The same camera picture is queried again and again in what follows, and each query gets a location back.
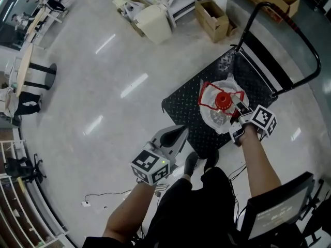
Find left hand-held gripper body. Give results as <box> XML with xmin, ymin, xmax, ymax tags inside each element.
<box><xmin>130</xmin><ymin>125</ymin><xmax>189</xmax><ymax>186</ymax></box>

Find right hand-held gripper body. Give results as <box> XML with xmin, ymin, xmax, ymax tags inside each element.
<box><xmin>228</xmin><ymin>104</ymin><xmax>278</xmax><ymax>147</ymax></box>

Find clear water jug red cap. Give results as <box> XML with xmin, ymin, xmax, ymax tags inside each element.
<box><xmin>198</xmin><ymin>77</ymin><xmax>250</xmax><ymax>135</ymax></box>

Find black platform cart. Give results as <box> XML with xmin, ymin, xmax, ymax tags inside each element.
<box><xmin>161</xmin><ymin>1</ymin><xmax>322</xmax><ymax>160</ymax></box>

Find person's right forearm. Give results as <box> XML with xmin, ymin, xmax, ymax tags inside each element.
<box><xmin>238</xmin><ymin>124</ymin><xmax>282</xmax><ymax>199</ymax></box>

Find person's left forearm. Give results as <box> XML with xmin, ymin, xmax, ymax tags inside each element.
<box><xmin>101</xmin><ymin>181</ymin><xmax>159</xmax><ymax>245</ymax></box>

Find person's black left shoe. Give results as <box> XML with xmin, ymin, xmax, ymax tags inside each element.
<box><xmin>183</xmin><ymin>151</ymin><xmax>199</xmax><ymax>178</ymax></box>

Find person's black shoe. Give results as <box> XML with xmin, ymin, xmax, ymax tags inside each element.
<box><xmin>203</xmin><ymin>149</ymin><xmax>220</xmax><ymax>173</ymax></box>
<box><xmin>183</xmin><ymin>151</ymin><xmax>199</xmax><ymax>178</ymax></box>

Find person's black right shoe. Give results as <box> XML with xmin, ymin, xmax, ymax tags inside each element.
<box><xmin>203</xmin><ymin>149</ymin><xmax>220</xmax><ymax>173</ymax></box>

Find person's black trousers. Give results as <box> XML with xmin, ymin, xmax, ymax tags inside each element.
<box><xmin>82</xmin><ymin>166</ymin><xmax>250</xmax><ymax>248</ymax></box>

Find open brown cardboard box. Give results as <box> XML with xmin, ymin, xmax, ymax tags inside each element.
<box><xmin>194</xmin><ymin>0</ymin><xmax>230</xmax><ymax>43</ymax></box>

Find black monitor screen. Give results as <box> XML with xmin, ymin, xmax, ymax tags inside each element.
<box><xmin>242</xmin><ymin>171</ymin><xmax>315</xmax><ymax>240</ymax></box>

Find white shelf rack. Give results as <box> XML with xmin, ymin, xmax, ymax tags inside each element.
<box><xmin>160</xmin><ymin>0</ymin><xmax>203</xmax><ymax>28</ymax></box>

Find white plastic bin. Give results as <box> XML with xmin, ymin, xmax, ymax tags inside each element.
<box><xmin>135</xmin><ymin>4</ymin><xmax>173</xmax><ymax>45</ymax></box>

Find black office chair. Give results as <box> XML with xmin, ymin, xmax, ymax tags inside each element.
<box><xmin>3</xmin><ymin>152</ymin><xmax>48</xmax><ymax>183</ymax></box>

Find white metal railing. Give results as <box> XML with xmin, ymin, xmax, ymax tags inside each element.
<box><xmin>0</xmin><ymin>137</ymin><xmax>71</xmax><ymax>248</ymax></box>

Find round wooden table black base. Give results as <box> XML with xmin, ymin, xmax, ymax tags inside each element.
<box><xmin>14</xmin><ymin>42</ymin><xmax>57</xmax><ymax>98</ymax></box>

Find long wooden table white legs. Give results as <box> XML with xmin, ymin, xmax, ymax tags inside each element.
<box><xmin>25</xmin><ymin>7</ymin><xmax>63</xmax><ymax>44</ymax></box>

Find white plug with black cable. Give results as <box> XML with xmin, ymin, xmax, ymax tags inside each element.
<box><xmin>81</xmin><ymin>189</ymin><xmax>133</xmax><ymax>207</ymax></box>

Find black stand with cables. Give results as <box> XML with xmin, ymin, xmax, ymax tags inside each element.
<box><xmin>297</xmin><ymin>178</ymin><xmax>331</xmax><ymax>248</ymax></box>

